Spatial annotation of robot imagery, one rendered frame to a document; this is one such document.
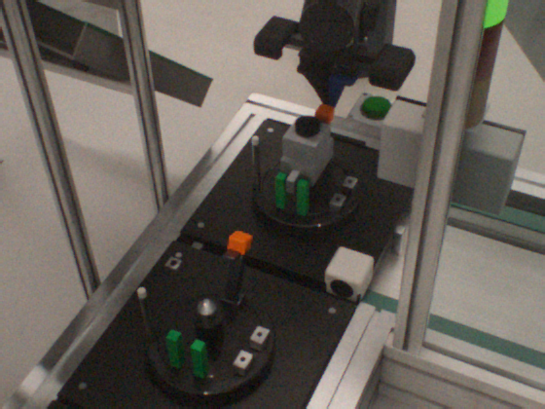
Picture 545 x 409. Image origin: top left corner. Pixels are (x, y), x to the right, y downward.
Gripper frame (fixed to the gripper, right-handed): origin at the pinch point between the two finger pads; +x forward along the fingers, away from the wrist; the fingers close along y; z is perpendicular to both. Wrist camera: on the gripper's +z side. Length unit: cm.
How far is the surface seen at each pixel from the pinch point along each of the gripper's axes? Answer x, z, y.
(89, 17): 110, 137, 154
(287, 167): 4.9, -10.6, 1.1
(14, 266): 23.5, -26.1, 35.5
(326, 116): 2.2, -3.0, -0.6
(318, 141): 1.1, -8.9, -2.1
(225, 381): 10.5, -37.0, -4.1
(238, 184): 12.5, -8.8, 9.1
